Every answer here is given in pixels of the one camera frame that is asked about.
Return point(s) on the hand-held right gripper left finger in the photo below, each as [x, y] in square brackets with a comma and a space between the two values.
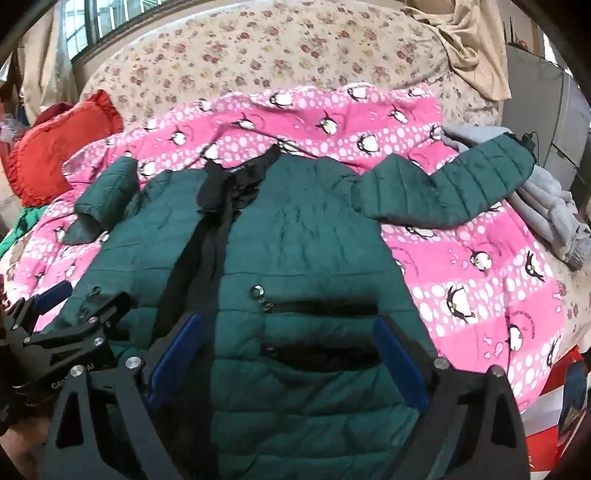
[173, 357]

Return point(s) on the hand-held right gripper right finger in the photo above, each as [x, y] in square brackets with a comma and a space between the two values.
[400, 364]

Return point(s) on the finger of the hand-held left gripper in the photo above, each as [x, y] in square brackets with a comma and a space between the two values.
[51, 294]
[104, 308]

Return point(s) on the green puffer jacket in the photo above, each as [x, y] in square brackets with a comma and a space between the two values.
[300, 230]

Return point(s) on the green cloth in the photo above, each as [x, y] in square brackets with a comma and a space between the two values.
[21, 230]

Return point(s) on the red cloth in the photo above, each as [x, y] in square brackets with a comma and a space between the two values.
[60, 143]

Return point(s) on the red box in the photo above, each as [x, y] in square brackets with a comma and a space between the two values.
[565, 406]

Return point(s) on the grey sweatshirt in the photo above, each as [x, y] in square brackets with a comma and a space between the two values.
[549, 203]

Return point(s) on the beige curtain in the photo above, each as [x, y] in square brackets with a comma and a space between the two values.
[46, 69]

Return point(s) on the pink penguin print blanket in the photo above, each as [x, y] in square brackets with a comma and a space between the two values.
[360, 120]

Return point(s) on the window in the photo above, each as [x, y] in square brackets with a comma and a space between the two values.
[99, 23]

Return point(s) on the grey cabinet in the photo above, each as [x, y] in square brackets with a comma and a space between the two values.
[558, 110]

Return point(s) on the floral bed sheet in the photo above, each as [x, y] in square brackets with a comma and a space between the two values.
[258, 50]

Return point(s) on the beige cloth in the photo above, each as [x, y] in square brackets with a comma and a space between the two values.
[471, 41]

